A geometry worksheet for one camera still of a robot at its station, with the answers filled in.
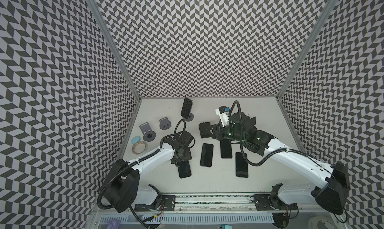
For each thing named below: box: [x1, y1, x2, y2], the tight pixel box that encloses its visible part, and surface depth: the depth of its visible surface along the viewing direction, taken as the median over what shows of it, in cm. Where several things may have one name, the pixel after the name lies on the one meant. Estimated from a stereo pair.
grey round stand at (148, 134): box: [139, 122, 156, 142], surface depth 95 cm
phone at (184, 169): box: [177, 160, 192, 179], surface depth 82 cm
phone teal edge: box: [180, 97, 194, 119], surface depth 98 cm
